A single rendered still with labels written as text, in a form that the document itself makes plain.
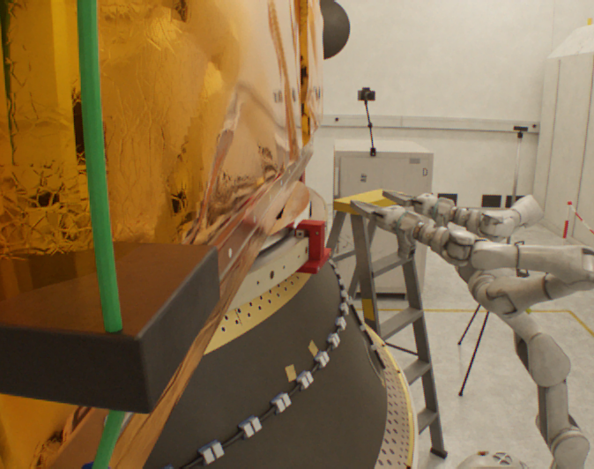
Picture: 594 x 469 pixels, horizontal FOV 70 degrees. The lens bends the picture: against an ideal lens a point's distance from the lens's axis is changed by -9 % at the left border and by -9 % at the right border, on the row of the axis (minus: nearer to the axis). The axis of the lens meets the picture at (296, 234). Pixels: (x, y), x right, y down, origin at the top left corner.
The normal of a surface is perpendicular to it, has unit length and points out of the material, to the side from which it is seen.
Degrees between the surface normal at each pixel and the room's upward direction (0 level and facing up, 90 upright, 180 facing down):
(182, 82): 90
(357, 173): 90
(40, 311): 0
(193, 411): 62
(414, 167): 90
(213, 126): 84
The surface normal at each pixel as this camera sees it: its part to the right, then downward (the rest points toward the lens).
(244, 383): 0.71, -0.29
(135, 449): 0.99, 0.03
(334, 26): -0.07, 0.29
